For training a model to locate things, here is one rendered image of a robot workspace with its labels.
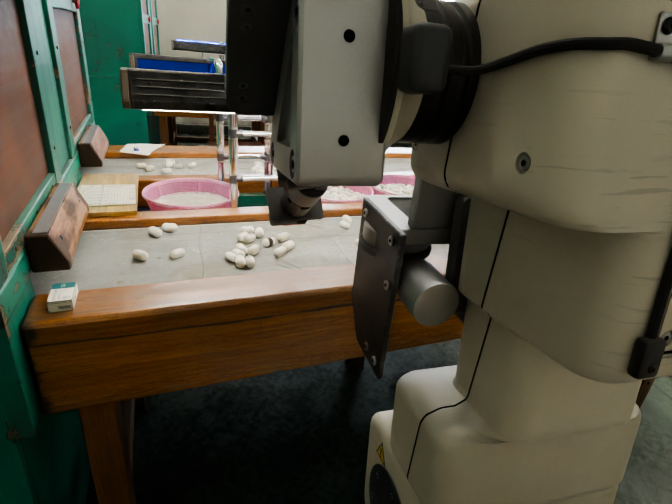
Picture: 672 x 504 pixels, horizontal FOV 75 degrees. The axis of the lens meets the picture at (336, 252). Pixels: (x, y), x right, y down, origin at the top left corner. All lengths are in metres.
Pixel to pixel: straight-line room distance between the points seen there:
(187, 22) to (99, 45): 2.44
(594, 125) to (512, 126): 0.04
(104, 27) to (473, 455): 3.55
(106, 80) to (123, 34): 0.34
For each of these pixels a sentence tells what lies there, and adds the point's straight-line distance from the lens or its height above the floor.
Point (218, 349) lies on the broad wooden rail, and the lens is 0.85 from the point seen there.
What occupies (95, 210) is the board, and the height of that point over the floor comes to 0.78.
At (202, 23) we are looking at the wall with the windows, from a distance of 6.02.
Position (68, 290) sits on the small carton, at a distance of 0.84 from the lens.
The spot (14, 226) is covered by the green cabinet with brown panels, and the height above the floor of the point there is 0.87.
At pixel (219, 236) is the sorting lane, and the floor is 0.74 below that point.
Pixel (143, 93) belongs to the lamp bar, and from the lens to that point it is 0.97.
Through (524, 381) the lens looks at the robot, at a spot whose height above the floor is 0.97.
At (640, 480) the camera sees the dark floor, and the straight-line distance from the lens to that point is 1.89.
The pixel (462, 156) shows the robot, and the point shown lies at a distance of 0.28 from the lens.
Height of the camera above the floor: 1.19
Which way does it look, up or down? 25 degrees down
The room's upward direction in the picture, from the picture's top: 6 degrees clockwise
